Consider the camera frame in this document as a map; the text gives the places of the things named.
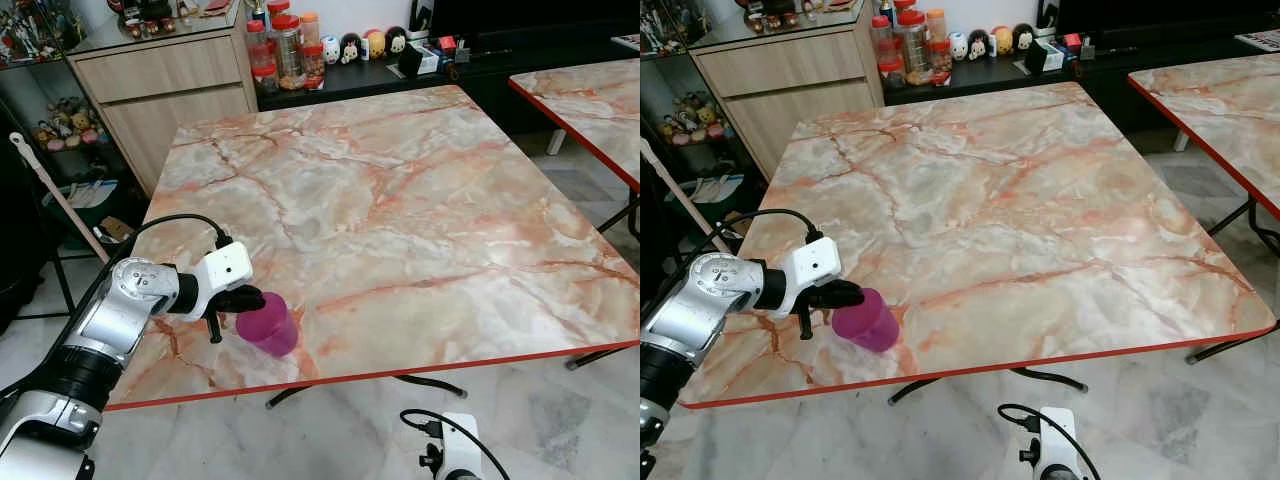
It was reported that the purple plastic cup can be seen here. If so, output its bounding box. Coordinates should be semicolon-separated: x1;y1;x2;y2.
831;287;900;354
236;291;300;359

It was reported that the green storage basket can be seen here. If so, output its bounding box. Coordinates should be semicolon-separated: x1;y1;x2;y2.
689;174;747;228
44;179;127;252

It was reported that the light wooden drawer cabinet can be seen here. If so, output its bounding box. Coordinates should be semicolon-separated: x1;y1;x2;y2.
72;24;260;197
690;18;887;182

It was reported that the glass display shelf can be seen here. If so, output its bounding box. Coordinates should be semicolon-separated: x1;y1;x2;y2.
0;0;133;206
640;0;763;193

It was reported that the large clear jar red lid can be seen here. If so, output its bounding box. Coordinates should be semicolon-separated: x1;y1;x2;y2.
271;13;307;92
896;9;932;87

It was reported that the black and white box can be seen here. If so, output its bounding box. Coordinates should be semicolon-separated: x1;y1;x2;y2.
1024;39;1067;74
399;44;442;77

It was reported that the black tv console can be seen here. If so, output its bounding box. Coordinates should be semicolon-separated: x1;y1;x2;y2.
882;35;1280;133
254;40;641;138

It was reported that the black television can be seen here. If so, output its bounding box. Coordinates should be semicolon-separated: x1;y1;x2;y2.
429;0;641;44
1057;0;1280;38

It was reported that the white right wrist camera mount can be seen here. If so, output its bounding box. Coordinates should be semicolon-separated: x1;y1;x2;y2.
439;412;480;480
1039;406;1077;480

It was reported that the beige broom handle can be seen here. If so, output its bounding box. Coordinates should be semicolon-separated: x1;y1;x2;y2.
9;131;110;264
640;139;732;252

